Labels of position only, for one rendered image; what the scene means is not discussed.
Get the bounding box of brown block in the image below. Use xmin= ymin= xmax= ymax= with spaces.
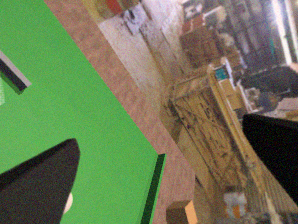
xmin=166 ymin=200 xmax=197 ymax=224

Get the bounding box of green putting mat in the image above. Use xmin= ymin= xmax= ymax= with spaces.
xmin=0 ymin=0 xmax=158 ymax=224

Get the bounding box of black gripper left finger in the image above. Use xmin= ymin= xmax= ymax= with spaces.
xmin=0 ymin=138 xmax=81 ymax=224

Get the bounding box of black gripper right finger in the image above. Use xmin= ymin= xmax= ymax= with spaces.
xmin=242 ymin=114 xmax=298 ymax=206

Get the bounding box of white golf ball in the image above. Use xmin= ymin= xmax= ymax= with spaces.
xmin=63 ymin=192 xmax=73 ymax=214

